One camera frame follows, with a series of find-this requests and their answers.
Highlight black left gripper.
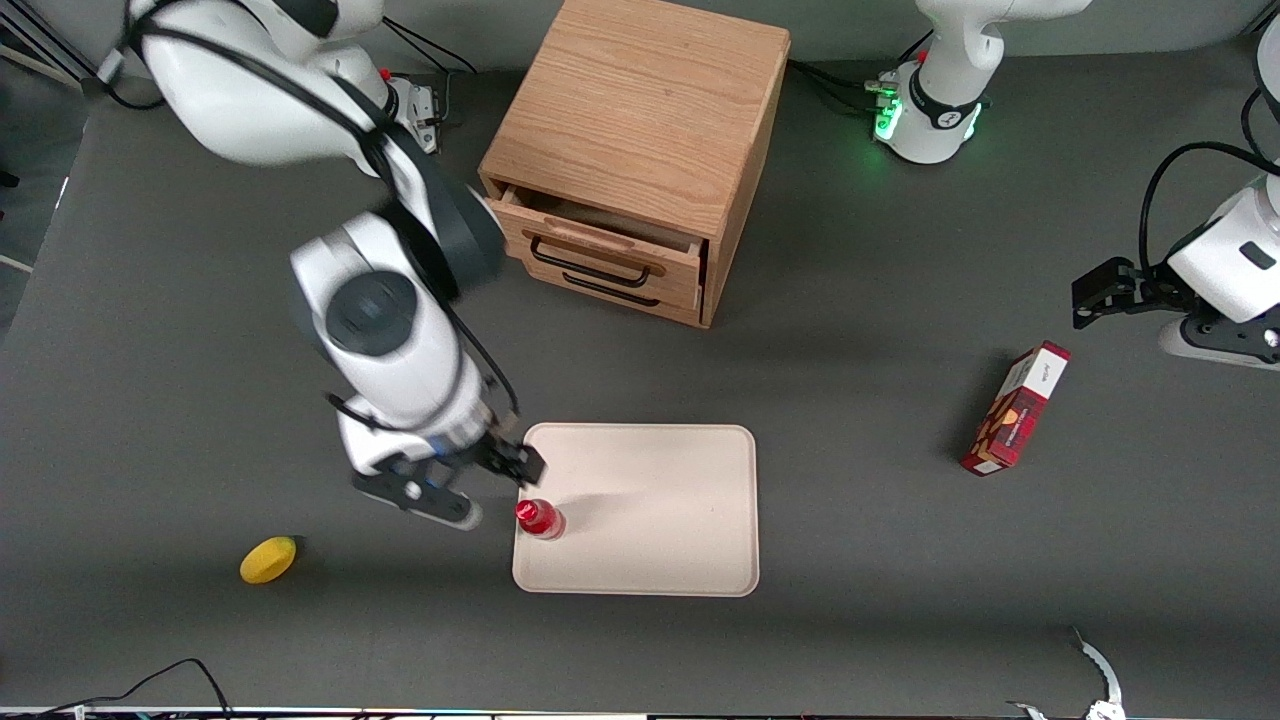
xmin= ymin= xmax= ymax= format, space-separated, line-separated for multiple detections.
xmin=1072 ymin=257 xmax=1193 ymax=331

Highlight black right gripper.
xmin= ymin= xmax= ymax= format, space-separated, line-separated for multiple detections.
xmin=385 ymin=436 xmax=548 ymax=493

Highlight red coke bottle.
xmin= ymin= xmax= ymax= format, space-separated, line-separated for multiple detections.
xmin=514 ymin=497 xmax=567 ymax=542

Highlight beige plastic tray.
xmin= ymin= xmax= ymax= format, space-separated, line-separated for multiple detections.
xmin=511 ymin=422 xmax=761 ymax=598

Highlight red and white carton box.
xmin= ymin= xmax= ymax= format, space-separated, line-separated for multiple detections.
xmin=959 ymin=340 xmax=1073 ymax=478

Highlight yellow lemon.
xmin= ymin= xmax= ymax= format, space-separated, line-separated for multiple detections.
xmin=239 ymin=536 xmax=299 ymax=586

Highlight wooden drawer cabinet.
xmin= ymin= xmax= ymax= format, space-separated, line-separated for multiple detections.
xmin=478 ymin=0 xmax=793 ymax=331

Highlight white curved plastic strip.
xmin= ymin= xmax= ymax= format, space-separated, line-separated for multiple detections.
xmin=1004 ymin=625 xmax=1127 ymax=720

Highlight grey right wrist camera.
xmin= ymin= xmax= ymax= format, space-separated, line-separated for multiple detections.
xmin=350 ymin=466 xmax=484 ymax=532

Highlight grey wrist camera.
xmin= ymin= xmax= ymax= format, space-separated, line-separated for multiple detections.
xmin=1158 ymin=312 xmax=1280 ymax=373
xmin=350 ymin=466 xmax=484 ymax=532

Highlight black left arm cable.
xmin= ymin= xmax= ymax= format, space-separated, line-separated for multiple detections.
xmin=1138 ymin=88 xmax=1280 ymax=273

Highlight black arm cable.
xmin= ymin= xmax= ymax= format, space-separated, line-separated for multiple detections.
xmin=98 ymin=20 xmax=521 ymax=433
xmin=1138 ymin=88 xmax=1280 ymax=273

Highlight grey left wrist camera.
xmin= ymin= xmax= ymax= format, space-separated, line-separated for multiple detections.
xmin=1158 ymin=312 xmax=1280 ymax=373

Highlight wooden drawer with short handle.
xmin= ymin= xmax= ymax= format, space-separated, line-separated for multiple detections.
xmin=520 ymin=258 xmax=707 ymax=330

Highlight wooden drawer with long handle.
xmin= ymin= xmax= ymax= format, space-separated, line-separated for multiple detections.
xmin=486 ymin=183 xmax=710 ymax=313

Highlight black left base cables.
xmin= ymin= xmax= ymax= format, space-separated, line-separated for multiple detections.
xmin=788 ymin=30 xmax=937 ymax=113

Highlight black base cables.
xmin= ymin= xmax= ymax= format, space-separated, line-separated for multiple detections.
xmin=788 ymin=30 xmax=937 ymax=113
xmin=380 ymin=20 xmax=483 ymax=129

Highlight black table edge cable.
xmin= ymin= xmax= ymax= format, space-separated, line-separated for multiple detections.
xmin=0 ymin=657 xmax=237 ymax=720

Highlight black right base cables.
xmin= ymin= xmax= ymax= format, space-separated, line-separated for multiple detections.
xmin=380 ymin=20 xmax=483 ymax=129

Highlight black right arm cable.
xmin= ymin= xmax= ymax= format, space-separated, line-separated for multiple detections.
xmin=98 ymin=20 xmax=521 ymax=433

